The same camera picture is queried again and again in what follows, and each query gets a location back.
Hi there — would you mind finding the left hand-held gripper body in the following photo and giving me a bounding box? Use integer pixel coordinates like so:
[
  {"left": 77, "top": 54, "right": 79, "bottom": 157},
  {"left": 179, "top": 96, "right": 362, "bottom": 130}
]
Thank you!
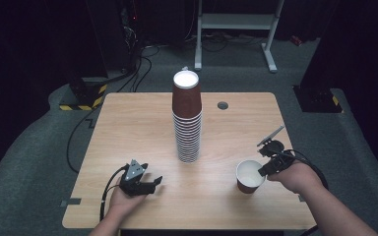
[{"left": 118, "top": 158, "right": 157, "bottom": 198}]

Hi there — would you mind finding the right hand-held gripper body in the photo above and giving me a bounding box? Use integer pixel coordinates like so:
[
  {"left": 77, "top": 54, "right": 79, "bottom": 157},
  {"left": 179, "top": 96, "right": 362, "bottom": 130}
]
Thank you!
[{"left": 256, "top": 125, "right": 297, "bottom": 173}]

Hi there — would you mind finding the single brown paper cup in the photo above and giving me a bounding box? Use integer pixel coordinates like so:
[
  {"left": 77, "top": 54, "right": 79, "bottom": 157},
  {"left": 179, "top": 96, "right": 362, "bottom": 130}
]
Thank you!
[{"left": 235, "top": 158, "right": 268, "bottom": 195}]

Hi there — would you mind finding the stack of brown paper cups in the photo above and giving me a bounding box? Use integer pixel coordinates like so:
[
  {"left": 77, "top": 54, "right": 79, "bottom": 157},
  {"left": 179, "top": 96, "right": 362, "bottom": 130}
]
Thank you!
[{"left": 171, "top": 69, "right": 204, "bottom": 164}]

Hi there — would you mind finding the person's left hand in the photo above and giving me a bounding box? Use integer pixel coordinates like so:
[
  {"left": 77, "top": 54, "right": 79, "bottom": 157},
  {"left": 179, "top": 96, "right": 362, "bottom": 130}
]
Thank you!
[{"left": 105, "top": 176, "right": 150, "bottom": 220}]

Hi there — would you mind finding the person's right hand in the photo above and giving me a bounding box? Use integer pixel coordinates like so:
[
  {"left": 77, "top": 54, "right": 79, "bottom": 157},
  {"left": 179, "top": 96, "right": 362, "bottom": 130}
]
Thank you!
[{"left": 267, "top": 160, "right": 325, "bottom": 196}]

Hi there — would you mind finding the black yellow striped base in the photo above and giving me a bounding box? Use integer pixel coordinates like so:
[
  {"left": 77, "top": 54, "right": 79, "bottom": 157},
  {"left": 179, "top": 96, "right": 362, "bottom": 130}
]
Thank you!
[
  {"left": 58, "top": 76, "right": 108, "bottom": 112},
  {"left": 292, "top": 84, "right": 345, "bottom": 114}
]

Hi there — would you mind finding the small red object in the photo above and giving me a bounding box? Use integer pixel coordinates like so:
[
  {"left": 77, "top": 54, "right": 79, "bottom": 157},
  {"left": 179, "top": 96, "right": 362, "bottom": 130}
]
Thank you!
[{"left": 289, "top": 34, "right": 305, "bottom": 47}]

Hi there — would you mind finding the white metal stand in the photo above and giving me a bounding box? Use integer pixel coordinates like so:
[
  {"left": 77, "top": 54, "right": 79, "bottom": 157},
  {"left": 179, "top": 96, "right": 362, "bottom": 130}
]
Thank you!
[{"left": 194, "top": 0, "right": 285, "bottom": 74}]

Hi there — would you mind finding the dark equipment rack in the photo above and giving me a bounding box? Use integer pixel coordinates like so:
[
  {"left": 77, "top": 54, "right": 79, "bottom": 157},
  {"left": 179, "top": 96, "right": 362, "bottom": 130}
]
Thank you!
[{"left": 117, "top": 0, "right": 146, "bottom": 75}]

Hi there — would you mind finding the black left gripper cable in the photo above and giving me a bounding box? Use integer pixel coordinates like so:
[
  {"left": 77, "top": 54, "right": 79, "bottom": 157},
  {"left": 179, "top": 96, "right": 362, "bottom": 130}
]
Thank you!
[{"left": 98, "top": 164, "right": 128, "bottom": 222}]

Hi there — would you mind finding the black floor cable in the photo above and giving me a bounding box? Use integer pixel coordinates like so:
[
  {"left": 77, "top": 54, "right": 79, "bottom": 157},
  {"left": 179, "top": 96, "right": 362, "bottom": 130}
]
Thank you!
[{"left": 65, "top": 104, "right": 103, "bottom": 175}]

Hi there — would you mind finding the bundle of black cables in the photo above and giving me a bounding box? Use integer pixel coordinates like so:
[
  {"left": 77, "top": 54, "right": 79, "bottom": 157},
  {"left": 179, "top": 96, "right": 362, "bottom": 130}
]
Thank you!
[{"left": 115, "top": 44, "right": 161, "bottom": 93}]

